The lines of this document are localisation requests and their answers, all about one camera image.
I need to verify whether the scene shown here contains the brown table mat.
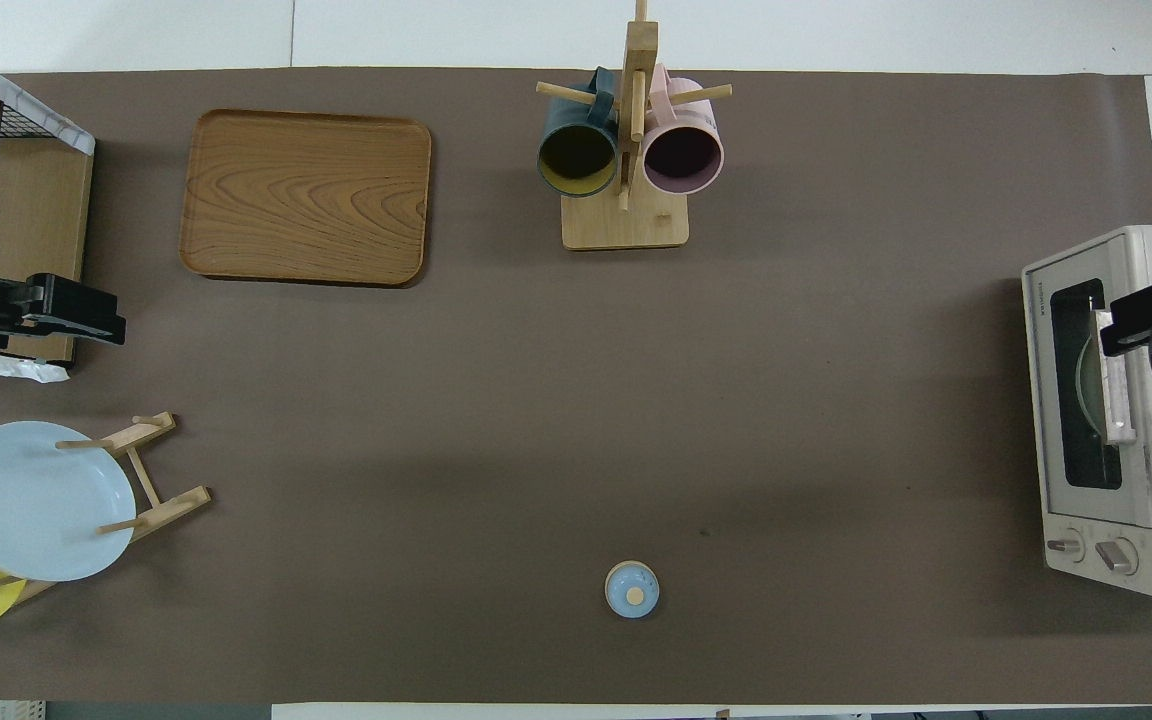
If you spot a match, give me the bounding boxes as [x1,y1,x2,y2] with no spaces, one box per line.
[0,68,1152,706]

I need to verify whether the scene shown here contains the pale green plate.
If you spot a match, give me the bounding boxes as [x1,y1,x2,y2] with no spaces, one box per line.
[1076,335,1103,441]

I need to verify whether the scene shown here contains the brown wooden tray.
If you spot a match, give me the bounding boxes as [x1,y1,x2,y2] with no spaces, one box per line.
[179,108,433,288]

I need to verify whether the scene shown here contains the wooden mug rack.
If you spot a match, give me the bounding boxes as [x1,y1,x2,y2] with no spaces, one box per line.
[536,0,734,251]

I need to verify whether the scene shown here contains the wooden shelf with wire basket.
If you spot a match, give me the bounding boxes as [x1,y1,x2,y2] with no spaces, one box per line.
[0,40,97,383]

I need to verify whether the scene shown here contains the light blue plate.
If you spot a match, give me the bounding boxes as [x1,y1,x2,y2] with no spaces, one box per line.
[0,421,137,583]

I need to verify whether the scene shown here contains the pink mug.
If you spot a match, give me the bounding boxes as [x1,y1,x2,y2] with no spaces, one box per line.
[642,64,726,197]

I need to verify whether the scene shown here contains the dark blue mug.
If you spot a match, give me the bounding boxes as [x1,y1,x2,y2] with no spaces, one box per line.
[536,68,619,199]

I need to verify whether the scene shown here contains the small blue lid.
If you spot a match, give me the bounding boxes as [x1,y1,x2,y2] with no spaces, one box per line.
[604,561,660,619]

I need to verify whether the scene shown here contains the wooden plate rack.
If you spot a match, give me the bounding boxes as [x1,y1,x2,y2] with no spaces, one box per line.
[0,410,212,606]

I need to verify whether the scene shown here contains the glass oven door with handle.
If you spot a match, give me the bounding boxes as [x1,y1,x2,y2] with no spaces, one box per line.
[1024,235,1152,529]

